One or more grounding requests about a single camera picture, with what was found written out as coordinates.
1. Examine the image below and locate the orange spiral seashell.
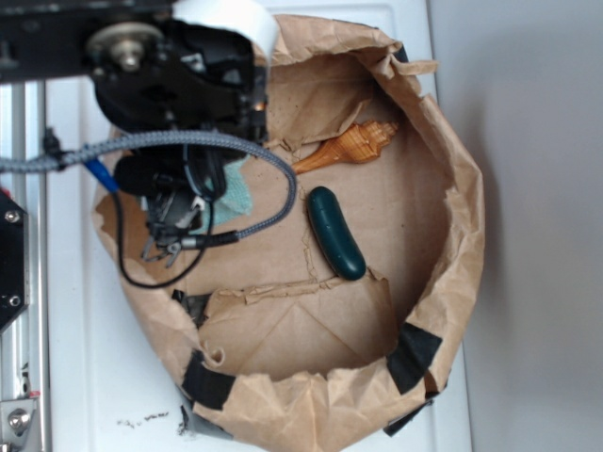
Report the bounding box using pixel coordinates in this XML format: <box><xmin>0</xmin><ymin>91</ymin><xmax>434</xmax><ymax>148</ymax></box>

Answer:
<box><xmin>292</xmin><ymin>121</ymin><xmax>399</xmax><ymax>174</ymax></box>

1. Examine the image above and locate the teal blue woven cloth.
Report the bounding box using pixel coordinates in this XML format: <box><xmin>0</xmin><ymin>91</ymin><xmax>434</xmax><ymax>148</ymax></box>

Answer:
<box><xmin>194</xmin><ymin>157</ymin><xmax>253</xmax><ymax>234</ymax></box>

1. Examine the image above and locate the grey braided cable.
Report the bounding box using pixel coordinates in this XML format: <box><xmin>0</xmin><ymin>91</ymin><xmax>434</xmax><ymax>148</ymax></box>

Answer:
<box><xmin>0</xmin><ymin>132</ymin><xmax>299</xmax><ymax>247</ymax></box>

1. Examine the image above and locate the black tape piece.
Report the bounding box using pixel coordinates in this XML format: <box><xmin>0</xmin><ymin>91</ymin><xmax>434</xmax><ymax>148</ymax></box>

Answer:
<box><xmin>181</xmin><ymin>350</ymin><xmax>236</xmax><ymax>411</ymax></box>
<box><xmin>383</xmin><ymin>399</ymin><xmax>433</xmax><ymax>437</ymax></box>
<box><xmin>386</xmin><ymin>322</ymin><xmax>443</xmax><ymax>395</ymax></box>

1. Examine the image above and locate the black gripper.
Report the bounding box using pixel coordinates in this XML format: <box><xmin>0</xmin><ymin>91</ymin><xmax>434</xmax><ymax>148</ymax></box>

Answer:
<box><xmin>85</xmin><ymin>20</ymin><xmax>267</xmax><ymax>141</ymax></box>

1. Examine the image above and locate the brown paper bag bin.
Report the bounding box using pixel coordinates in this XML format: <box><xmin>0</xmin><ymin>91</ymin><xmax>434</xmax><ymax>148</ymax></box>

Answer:
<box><xmin>123</xmin><ymin>15</ymin><xmax>485</xmax><ymax>451</ymax></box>

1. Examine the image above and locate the dark green toy cucumber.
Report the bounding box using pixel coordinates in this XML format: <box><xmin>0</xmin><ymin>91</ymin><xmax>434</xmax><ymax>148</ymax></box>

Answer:
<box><xmin>306</xmin><ymin>186</ymin><xmax>367</xmax><ymax>281</ymax></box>

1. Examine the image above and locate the aluminium frame rail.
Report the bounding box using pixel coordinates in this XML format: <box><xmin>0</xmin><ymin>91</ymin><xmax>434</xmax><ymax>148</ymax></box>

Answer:
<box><xmin>1</xmin><ymin>82</ymin><xmax>52</xmax><ymax>451</ymax></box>

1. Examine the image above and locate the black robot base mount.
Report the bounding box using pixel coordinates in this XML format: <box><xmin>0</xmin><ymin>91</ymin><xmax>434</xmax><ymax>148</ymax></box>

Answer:
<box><xmin>1</xmin><ymin>188</ymin><xmax>28</xmax><ymax>333</ymax></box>

